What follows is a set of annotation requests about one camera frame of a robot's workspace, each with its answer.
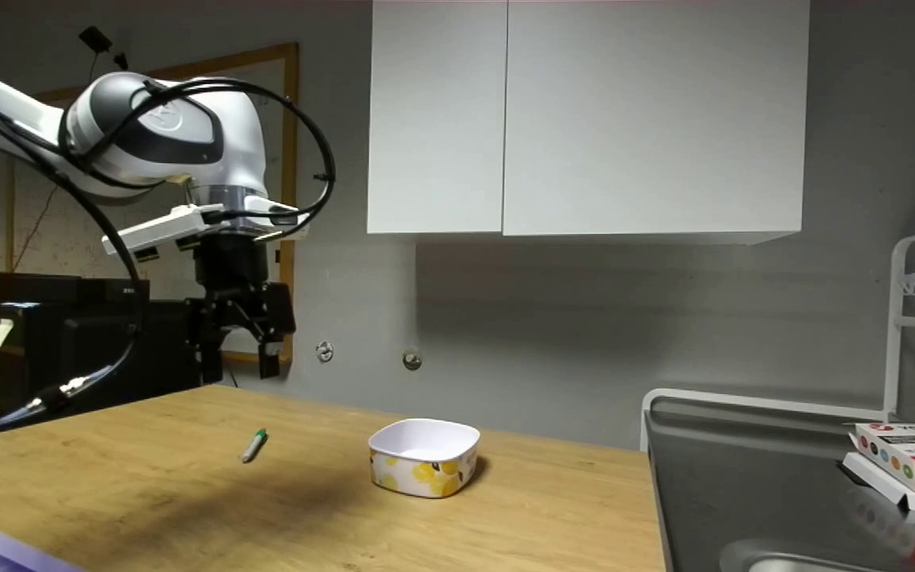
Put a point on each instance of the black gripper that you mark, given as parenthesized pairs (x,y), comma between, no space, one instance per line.
(230,264)

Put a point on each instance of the green marker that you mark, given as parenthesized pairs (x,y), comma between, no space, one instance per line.
(254,445)

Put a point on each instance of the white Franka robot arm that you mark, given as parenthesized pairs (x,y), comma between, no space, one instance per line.
(221,147)

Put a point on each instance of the white yellow square bowl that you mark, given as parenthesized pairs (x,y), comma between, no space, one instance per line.
(425,459)

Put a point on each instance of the black equipment case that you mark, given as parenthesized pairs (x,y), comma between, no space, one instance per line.
(88,354)

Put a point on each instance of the wood framed whiteboard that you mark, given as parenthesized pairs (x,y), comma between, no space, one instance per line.
(286,107)

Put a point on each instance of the narrow white cabinet door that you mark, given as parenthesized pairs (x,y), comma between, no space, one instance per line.
(437,116)

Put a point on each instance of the wide white cabinet door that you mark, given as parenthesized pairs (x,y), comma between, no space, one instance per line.
(651,116)

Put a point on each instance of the steel sink counter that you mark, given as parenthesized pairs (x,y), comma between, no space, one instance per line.
(754,489)

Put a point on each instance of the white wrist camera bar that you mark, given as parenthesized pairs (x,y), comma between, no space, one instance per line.
(161,227)

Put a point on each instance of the round metal wall fitting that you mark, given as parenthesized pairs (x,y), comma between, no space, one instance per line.
(410,361)

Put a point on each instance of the black wall clip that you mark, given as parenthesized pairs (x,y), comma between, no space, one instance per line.
(92,40)

